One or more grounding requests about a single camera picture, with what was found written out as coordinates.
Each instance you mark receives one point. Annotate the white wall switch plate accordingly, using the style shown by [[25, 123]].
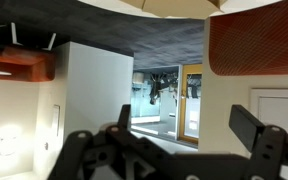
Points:
[[56, 120]]

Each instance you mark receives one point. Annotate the fire dept valve sign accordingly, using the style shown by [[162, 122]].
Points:
[[280, 110]]

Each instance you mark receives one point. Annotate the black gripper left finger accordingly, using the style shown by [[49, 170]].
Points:
[[117, 156]]

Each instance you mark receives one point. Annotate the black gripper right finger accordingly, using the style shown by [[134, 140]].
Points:
[[270, 153]]

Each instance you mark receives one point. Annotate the small red armchair sofa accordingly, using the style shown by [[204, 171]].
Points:
[[20, 63]]

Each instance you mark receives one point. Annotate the wooden door frame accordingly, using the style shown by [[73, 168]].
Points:
[[184, 103]]

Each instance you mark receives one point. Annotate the black office chair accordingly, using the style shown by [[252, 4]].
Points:
[[155, 88]]

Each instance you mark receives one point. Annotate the red patterned sofa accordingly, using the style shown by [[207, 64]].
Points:
[[257, 40]]

